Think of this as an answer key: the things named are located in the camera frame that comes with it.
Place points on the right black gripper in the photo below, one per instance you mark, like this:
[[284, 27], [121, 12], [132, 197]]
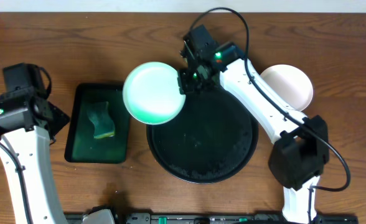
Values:
[[187, 88]]

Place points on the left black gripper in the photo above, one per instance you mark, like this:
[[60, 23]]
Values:
[[56, 116]]

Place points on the light green plate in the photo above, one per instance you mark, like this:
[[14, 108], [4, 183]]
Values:
[[151, 93]]

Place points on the green scrubbing sponge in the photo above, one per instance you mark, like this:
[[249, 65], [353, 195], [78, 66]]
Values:
[[98, 114]]

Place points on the white plate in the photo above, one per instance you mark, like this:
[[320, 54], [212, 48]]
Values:
[[291, 84]]

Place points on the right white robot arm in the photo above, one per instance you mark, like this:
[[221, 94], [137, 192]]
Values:
[[299, 152]]

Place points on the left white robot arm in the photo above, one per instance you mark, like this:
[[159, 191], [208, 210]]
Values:
[[28, 126]]

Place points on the rectangular dark green tray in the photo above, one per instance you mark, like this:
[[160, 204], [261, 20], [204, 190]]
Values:
[[81, 145]]

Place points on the round black tray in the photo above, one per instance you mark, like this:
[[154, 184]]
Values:
[[210, 140]]

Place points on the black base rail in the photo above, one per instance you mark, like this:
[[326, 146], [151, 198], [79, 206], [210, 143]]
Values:
[[201, 218]]

